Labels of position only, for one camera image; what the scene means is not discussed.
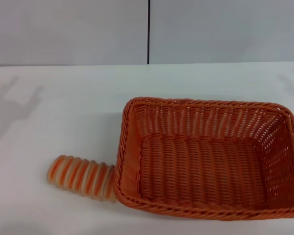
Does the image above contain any orange woven plastic basket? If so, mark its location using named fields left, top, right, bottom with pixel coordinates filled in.
left=112, top=96, right=294, bottom=222

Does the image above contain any orange white striped bread roll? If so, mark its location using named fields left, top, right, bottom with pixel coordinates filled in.
left=47, top=154, right=119, bottom=205

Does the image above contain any black vertical wall strip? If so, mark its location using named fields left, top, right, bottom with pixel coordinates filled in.
left=147, top=0, right=151, bottom=66

